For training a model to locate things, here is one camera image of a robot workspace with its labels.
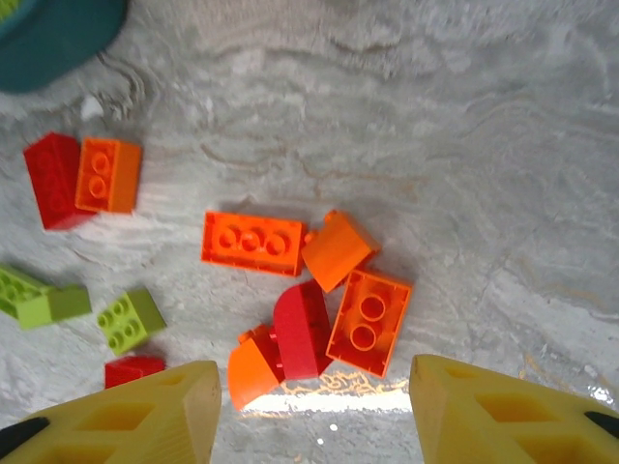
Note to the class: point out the dark teal plastic container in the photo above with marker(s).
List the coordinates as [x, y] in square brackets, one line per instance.
[58, 43]

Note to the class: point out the red curved lego brick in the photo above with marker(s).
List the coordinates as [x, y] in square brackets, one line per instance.
[300, 333]

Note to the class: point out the small red lego brick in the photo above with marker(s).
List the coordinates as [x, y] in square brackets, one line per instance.
[133, 369]

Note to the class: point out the long orange lego brick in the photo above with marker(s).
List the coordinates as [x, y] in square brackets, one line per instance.
[251, 244]

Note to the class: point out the orange square lego brick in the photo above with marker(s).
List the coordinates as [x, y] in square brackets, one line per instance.
[109, 176]

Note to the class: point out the orange rectangular lego brick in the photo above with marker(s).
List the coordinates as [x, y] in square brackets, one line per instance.
[370, 321]

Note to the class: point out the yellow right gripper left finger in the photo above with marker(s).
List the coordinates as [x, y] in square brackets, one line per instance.
[145, 425]

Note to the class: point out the green square lego brick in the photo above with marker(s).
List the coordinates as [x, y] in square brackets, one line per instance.
[130, 321]

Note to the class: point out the long red lego brick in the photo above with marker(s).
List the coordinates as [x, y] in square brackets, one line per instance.
[50, 179]

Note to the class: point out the green sloped lego brick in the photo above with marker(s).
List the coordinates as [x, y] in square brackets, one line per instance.
[34, 299]

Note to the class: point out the orange curved lego brick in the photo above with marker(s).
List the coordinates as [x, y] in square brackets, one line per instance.
[338, 251]
[251, 377]

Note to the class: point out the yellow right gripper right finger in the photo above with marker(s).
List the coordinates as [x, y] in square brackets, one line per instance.
[508, 425]

